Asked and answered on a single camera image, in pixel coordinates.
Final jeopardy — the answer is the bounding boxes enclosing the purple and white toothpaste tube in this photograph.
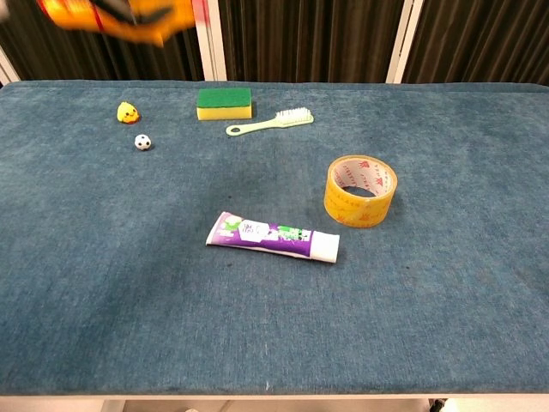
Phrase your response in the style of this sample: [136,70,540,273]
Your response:
[205,210,341,264]

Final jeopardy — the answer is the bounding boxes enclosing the white frame post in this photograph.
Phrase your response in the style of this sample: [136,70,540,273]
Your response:
[0,44,21,86]
[190,0,228,82]
[385,0,425,85]

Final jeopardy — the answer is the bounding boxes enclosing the yellow packing tape roll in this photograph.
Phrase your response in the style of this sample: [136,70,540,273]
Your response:
[323,154,399,229]

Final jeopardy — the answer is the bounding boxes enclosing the light green scrub brush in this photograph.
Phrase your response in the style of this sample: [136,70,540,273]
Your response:
[225,106,315,138]

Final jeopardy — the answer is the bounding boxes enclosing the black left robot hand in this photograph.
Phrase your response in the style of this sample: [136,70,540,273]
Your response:
[90,0,173,27]

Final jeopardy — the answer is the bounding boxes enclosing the yellow rubber chicken toy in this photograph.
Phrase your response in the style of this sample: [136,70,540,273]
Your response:
[35,0,212,47]

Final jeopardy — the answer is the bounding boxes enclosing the small yellow chick toy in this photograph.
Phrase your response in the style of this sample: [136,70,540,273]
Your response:
[116,100,142,125]

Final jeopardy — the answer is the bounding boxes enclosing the green and yellow sponge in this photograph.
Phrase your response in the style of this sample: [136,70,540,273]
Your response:
[196,88,254,122]

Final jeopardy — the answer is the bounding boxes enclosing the dark pleated curtain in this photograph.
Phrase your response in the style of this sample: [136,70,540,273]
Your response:
[401,0,549,87]
[0,0,204,82]
[218,0,406,85]

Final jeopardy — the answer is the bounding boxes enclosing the blue velvet table cloth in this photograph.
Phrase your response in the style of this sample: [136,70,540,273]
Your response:
[0,80,549,397]

